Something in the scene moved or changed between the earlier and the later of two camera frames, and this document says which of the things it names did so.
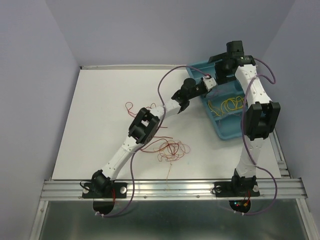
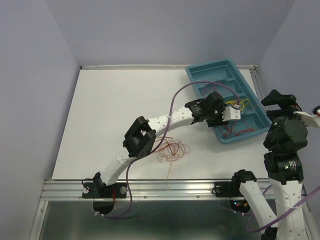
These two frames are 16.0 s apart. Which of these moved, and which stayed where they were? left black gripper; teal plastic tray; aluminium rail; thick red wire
Moved: thick red wire; left black gripper
Stayed: teal plastic tray; aluminium rail
